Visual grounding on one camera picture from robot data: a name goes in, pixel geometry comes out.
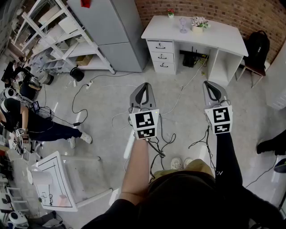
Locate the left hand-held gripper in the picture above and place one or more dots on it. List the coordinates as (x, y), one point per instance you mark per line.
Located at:
(143, 120)

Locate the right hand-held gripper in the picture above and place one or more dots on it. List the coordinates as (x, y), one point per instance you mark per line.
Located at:
(221, 116)

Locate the person's left forearm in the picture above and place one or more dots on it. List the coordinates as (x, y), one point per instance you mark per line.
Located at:
(136, 170)

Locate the person's right forearm black sleeve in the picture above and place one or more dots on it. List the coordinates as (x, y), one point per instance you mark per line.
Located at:
(228, 156)

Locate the white desk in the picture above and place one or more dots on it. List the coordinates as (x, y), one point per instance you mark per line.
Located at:
(212, 38)

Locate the black router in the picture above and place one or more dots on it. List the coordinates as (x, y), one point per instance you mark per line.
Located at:
(189, 60)

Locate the wooden chair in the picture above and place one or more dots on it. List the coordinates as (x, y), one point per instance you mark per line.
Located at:
(254, 72)

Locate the black backpack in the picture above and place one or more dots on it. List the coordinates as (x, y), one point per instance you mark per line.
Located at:
(257, 49)

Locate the person's right white shoe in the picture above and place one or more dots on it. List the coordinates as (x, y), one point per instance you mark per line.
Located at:
(187, 162)

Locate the person's khaki shorts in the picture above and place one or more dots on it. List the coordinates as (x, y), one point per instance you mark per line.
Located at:
(198, 166)

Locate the black round bin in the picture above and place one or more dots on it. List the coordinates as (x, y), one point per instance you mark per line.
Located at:
(77, 74)

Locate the black power adapter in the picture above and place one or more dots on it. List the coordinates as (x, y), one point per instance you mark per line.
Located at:
(76, 123)

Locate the cardboard box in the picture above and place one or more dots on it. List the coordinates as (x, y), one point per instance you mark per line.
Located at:
(83, 60)

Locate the grey refrigerator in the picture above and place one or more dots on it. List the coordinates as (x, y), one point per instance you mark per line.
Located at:
(116, 33)

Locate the pink white flowers in pot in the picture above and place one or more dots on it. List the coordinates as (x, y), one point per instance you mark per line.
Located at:
(198, 24)

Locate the small red flower pot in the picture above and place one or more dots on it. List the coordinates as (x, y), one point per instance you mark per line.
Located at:
(171, 13)

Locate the white metal shelf rack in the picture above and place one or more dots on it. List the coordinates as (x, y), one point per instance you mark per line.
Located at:
(67, 42)

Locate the person's black shirt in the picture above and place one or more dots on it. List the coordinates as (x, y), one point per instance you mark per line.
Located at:
(190, 201)

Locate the red tag on refrigerator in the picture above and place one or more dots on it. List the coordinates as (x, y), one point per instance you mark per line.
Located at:
(85, 3)

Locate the small white table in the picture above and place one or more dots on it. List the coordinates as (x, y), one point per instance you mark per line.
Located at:
(60, 187)

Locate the white paper roll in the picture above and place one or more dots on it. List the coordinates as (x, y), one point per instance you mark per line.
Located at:
(41, 177)

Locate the white backpack round window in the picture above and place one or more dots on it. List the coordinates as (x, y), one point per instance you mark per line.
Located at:
(16, 218)
(11, 93)

